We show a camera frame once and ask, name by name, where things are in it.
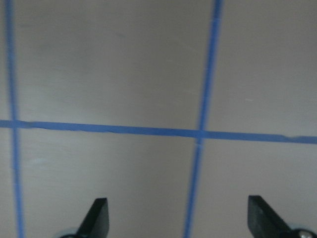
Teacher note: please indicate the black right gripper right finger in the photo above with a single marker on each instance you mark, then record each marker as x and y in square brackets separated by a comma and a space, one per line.
[264, 222]

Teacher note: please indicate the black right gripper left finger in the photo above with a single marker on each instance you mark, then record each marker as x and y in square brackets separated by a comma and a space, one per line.
[96, 222]

